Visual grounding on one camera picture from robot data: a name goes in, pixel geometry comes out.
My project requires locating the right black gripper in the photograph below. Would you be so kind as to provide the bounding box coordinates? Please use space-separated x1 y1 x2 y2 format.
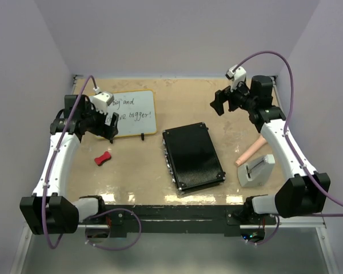
210 78 256 116

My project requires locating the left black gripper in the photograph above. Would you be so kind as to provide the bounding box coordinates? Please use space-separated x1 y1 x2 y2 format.
82 102 118 140

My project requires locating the red whiteboard eraser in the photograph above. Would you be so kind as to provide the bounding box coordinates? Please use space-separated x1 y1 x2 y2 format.
94 151 111 166

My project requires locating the yellow framed whiteboard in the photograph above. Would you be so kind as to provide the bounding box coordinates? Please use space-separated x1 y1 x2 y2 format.
105 90 157 137

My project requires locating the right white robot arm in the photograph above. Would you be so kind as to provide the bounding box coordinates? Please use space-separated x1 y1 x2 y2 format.
210 75 330 224

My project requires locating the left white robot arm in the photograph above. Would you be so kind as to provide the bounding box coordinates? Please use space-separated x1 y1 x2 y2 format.
19 92 119 235

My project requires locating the pink cylindrical tube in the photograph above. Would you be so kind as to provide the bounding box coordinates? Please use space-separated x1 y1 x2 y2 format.
235 135 267 167

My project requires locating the black hard case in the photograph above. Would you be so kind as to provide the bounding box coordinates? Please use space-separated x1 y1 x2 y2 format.
162 122 226 194

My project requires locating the grey white tape dispenser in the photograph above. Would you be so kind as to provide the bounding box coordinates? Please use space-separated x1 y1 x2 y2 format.
237 154 276 188

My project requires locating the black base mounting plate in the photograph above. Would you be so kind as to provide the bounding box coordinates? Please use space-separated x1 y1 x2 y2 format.
104 204 261 237

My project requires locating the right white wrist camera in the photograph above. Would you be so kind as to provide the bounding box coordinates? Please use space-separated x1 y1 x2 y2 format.
225 65 246 90

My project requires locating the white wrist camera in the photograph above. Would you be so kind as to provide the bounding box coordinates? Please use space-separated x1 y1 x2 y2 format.
225 65 246 90
90 87 114 114

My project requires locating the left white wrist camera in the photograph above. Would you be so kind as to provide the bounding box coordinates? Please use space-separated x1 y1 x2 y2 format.
90 87 114 114

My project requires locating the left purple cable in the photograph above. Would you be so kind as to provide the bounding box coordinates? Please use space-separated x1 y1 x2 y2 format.
41 75 142 252

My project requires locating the purple cable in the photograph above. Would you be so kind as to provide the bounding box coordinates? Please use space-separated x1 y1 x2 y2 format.
236 50 343 246
41 75 142 252

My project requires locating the aluminium front rail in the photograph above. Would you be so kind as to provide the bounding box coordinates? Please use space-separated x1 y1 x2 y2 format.
25 212 327 229

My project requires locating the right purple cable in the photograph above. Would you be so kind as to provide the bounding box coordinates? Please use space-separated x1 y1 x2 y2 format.
236 50 343 246

